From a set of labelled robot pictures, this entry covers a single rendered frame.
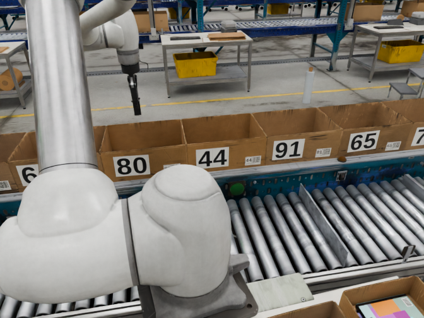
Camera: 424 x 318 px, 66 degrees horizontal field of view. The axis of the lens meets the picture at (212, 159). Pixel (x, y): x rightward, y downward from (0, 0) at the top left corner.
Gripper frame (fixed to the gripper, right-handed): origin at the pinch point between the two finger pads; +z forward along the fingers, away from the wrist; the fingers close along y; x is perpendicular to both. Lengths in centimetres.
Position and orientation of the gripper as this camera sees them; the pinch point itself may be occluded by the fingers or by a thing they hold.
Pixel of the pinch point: (137, 107)
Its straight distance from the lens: 152.2
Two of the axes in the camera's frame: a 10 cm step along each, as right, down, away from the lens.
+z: 0.2, 8.3, 5.5
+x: -9.8, 1.1, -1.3
